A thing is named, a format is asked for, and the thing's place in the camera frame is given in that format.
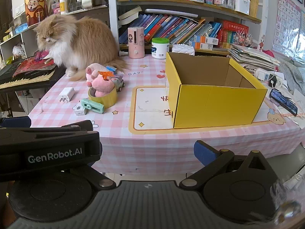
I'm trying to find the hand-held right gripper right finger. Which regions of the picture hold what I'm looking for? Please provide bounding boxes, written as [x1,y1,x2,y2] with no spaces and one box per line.
[179,140,279,191]

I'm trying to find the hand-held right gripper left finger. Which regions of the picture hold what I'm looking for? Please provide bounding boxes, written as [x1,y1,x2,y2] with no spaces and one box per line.
[82,143,117,191]

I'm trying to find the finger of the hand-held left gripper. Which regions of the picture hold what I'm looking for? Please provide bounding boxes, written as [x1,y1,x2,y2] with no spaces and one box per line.
[0,120,94,146]
[0,116,32,129]

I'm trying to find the small white box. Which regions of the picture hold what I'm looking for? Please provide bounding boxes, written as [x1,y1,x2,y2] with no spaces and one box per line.
[73,103,87,116]

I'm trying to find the white charger plug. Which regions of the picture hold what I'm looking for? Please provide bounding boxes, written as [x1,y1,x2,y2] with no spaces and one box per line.
[59,87,75,104]

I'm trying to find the yellow cardboard box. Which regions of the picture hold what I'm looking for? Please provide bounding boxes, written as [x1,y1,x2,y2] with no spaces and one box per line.
[165,52,268,129]

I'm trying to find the mint green clip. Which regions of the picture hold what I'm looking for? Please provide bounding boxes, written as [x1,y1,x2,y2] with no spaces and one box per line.
[81,98,105,114]

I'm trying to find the pink plush toy orange tuft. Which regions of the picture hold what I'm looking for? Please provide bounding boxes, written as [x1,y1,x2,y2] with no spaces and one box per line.
[92,71,116,94]

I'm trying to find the black keyboard stand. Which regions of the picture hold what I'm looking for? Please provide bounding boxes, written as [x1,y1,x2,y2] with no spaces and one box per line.
[0,93,15,118]

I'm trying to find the black electronic keyboard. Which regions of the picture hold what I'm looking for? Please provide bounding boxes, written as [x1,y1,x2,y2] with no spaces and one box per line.
[0,59,65,94]

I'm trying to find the red shiny papers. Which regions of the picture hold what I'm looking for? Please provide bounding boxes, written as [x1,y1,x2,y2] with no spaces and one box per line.
[13,50,57,77]

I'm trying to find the yellow tape roll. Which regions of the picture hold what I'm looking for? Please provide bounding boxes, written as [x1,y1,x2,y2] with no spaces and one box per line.
[88,86,118,109]

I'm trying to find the white plastic bag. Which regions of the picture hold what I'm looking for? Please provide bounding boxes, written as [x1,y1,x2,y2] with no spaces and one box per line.
[12,44,25,59]

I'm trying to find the pink plush pig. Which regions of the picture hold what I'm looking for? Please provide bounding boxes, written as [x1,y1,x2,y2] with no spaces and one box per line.
[85,63,110,87]

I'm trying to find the grey toy truck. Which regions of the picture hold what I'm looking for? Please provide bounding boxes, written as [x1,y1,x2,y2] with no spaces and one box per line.
[112,74,125,92]

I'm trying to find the black phone on stand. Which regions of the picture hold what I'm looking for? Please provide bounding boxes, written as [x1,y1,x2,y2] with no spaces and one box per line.
[269,88,300,117]

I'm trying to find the white power strip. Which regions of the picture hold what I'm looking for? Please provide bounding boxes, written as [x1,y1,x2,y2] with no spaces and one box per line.
[254,68,287,89]

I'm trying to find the clear plastic bag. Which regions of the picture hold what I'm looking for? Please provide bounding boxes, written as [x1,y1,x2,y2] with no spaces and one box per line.
[271,166,305,229]

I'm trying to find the orange white fluffy cat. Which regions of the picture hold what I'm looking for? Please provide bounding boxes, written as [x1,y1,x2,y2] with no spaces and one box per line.
[33,14,131,82]

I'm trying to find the white ribbed tissue pack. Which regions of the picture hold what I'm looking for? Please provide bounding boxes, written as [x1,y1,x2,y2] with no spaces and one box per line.
[171,44,195,56]

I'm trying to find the stack of papers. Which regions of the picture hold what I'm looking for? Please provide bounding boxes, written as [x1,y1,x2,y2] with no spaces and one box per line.
[227,44,281,72]

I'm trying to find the orange white small cartons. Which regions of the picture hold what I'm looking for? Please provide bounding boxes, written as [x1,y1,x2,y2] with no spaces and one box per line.
[189,35,220,51]

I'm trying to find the white jar green lid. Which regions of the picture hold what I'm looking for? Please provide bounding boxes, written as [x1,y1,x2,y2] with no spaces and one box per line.
[151,38,170,60]

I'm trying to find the yellow red figure paper box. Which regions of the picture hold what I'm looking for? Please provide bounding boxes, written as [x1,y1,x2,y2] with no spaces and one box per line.
[24,0,48,27]

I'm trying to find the grey blanket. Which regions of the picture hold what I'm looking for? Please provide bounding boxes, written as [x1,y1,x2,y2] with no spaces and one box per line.
[277,58,305,94]

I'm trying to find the stack of red books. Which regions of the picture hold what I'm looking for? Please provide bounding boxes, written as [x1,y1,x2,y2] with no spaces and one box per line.
[218,20,250,48]

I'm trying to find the pink cylindrical humidifier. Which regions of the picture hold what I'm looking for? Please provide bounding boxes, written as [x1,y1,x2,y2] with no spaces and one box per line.
[127,26,145,59]

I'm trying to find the white bottle yellow label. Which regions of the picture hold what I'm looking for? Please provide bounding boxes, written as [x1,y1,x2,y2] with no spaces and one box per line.
[59,0,69,15]

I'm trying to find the row of slanted colourful books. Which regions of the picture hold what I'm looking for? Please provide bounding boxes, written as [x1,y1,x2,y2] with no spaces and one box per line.
[119,14,223,46]

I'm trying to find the open cream book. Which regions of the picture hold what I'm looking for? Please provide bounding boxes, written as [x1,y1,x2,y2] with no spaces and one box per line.
[118,6,144,26]

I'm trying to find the white rolled paper tube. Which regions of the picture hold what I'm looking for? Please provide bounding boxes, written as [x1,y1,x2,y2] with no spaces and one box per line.
[144,9,200,19]

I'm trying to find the wooden bookshelf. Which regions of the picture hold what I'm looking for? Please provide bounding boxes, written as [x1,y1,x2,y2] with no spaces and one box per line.
[108,0,265,56]

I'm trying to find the stack of yellow books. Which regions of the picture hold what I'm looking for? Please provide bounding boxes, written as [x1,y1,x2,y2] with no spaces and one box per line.
[245,0,261,18]

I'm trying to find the pink alphabet wall poster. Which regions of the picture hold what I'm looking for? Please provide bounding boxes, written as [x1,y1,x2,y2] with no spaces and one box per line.
[271,0,303,56]

